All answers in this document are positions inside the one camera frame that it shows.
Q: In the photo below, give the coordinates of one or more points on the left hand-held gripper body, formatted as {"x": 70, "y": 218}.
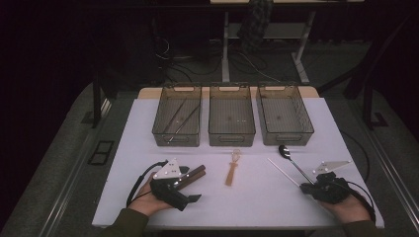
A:
{"x": 168, "y": 194}

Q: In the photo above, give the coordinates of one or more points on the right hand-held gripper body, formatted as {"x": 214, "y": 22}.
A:
{"x": 329, "y": 189}

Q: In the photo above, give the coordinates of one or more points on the white chopstick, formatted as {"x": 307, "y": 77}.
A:
{"x": 283, "y": 173}

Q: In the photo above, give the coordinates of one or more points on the black metal spoon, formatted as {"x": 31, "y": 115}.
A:
{"x": 284, "y": 152}

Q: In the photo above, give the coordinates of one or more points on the metal chopstick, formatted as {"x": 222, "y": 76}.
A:
{"x": 174, "y": 116}
{"x": 186, "y": 120}

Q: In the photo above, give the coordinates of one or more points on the translucent brown plastic bin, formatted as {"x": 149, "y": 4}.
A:
{"x": 178, "y": 115}
{"x": 283, "y": 115}
{"x": 231, "y": 115}

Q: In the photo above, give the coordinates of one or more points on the person's left hand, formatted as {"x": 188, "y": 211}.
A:
{"x": 146, "y": 202}

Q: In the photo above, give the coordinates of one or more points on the person's right hand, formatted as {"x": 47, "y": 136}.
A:
{"x": 349, "y": 207}

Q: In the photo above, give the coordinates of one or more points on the black metal stand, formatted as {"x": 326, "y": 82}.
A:
{"x": 369, "y": 108}
{"x": 96, "y": 105}

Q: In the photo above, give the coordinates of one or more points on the white legged desk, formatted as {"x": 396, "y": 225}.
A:
{"x": 225, "y": 49}

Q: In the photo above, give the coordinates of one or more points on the dark patterned hanging cloth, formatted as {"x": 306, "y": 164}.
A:
{"x": 255, "y": 26}

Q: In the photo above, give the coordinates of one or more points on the metal floor rail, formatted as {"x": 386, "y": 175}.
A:
{"x": 395, "y": 177}
{"x": 66, "y": 194}

